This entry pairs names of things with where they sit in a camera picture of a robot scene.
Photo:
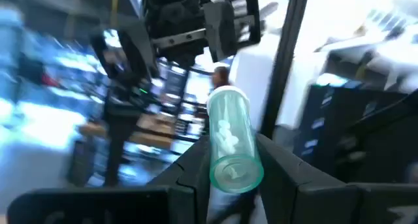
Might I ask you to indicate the black aluminium table frame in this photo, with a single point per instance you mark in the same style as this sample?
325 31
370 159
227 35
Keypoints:
282 60

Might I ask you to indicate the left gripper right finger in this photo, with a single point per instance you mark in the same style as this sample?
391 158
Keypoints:
294 198

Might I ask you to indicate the person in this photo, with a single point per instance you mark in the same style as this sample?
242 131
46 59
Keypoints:
221 77

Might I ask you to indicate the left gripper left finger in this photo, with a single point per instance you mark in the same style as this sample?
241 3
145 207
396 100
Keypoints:
183 198

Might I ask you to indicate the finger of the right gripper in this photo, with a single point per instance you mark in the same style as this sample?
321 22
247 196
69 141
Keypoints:
222 31
140 51

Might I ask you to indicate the teal pill bottle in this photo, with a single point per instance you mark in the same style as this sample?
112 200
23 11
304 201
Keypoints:
233 142

